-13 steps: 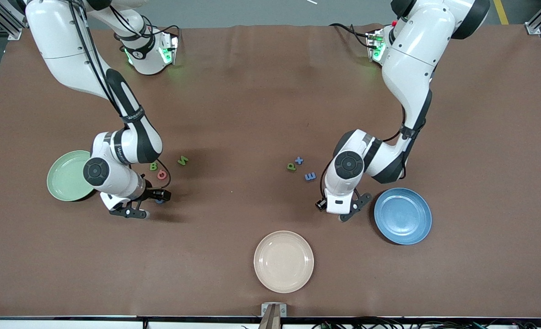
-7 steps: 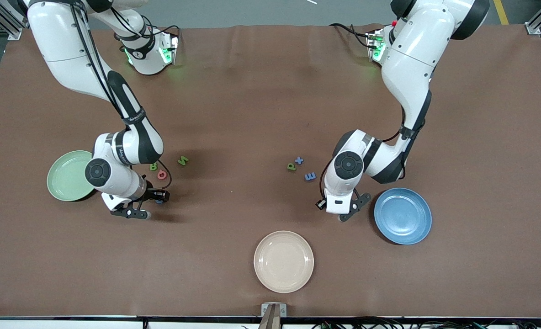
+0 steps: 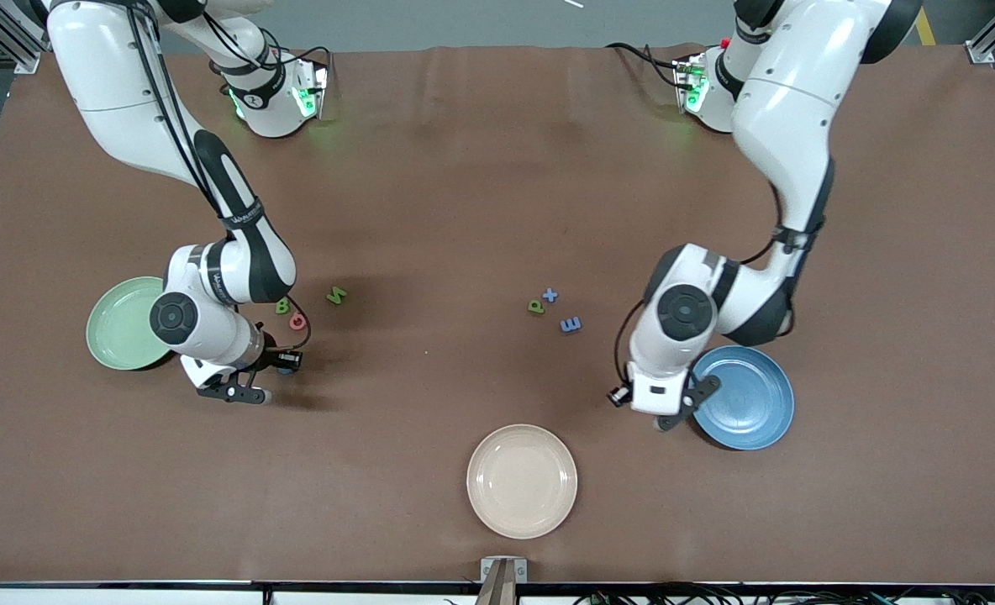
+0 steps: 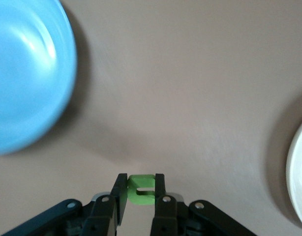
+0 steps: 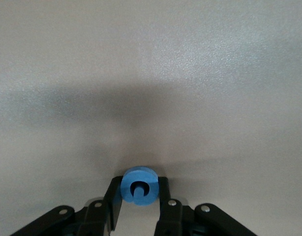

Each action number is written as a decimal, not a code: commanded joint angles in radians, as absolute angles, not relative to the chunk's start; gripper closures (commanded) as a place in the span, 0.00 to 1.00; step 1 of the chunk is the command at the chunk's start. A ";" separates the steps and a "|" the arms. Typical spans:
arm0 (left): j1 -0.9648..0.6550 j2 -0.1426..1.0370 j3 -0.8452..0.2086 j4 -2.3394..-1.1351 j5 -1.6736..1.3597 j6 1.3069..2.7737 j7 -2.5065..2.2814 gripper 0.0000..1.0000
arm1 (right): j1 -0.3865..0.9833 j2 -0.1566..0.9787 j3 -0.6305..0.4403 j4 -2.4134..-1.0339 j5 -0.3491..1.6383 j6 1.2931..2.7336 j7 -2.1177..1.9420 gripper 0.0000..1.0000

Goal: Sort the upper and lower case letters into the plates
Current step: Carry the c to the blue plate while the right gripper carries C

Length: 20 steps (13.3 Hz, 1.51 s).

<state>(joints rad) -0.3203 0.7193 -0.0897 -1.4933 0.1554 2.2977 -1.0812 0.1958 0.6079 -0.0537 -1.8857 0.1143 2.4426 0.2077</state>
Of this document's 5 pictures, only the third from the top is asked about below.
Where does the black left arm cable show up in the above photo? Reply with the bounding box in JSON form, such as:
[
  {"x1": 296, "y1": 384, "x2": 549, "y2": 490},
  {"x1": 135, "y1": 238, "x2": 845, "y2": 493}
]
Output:
[{"x1": 615, "y1": 181, "x2": 826, "y2": 397}]

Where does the light green plate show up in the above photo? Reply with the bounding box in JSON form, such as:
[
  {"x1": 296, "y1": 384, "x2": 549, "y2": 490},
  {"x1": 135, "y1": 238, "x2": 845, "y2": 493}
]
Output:
[{"x1": 86, "y1": 276, "x2": 175, "y2": 371}]

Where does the black base cable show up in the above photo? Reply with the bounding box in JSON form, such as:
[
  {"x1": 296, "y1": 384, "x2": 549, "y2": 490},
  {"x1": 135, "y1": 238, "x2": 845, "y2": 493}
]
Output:
[
  {"x1": 605, "y1": 42, "x2": 683, "y2": 89},
  {"x1": 208, "y1": 13, "x2": 334, "y2": 85}
]

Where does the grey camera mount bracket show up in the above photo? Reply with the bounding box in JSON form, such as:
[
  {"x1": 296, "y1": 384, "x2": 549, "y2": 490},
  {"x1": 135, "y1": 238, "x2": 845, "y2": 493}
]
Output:
[{"x1": 481, "y1": 556, "x2": 529, "y2": 605}]

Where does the silver left base connector plate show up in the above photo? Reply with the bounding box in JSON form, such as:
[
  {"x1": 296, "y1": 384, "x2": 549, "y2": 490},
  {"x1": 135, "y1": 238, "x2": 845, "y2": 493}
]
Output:
[{"x1": 674, "y1": 55, "x2": 708, "y2": 114}]

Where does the silver base connector plate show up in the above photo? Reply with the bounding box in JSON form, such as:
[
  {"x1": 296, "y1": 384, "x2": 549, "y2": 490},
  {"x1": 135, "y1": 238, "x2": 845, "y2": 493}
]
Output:
[
  {"x1": 674, "y1": 55, "x2": 708, "y2": 114},
  {"x1": 292, "y1": 59, "x2": 330, "y2": 120}
]

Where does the black right base cable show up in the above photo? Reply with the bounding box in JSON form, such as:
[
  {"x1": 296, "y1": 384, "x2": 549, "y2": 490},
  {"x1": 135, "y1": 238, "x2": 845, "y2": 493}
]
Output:
[{"x1": 208, "y1": 13, "x2": 334, "y2": 85}]

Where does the black left base cable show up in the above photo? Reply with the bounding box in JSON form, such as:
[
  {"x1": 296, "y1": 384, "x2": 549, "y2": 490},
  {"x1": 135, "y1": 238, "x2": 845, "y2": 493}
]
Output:
[{"x1": 605, "y1": 42, "x2": 683, "y2": 89}]

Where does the beige plate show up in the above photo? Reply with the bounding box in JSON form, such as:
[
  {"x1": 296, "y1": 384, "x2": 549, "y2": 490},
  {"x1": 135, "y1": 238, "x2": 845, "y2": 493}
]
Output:
[{"x1": 466, "y1": 423, "x2": 579, "y2": 540}]

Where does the brown table mat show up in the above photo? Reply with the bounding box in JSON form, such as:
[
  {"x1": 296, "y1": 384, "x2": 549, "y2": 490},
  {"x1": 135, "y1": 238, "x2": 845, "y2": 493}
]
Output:
[{"x1": 0, "y1": 42, "x2": 995, "y2": 585}]

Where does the blue plate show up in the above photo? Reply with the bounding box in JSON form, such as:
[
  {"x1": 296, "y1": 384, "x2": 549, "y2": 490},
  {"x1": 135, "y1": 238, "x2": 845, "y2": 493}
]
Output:
[{"x1": 691, "y1": 345, "x2": 796, "y2": 451}]

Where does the silver right base connector plate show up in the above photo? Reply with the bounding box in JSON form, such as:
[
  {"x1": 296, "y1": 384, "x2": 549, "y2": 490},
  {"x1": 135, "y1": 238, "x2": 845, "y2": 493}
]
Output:
[{"x1": 292, "y1": 59, "x2": 330, "y2": 120}]

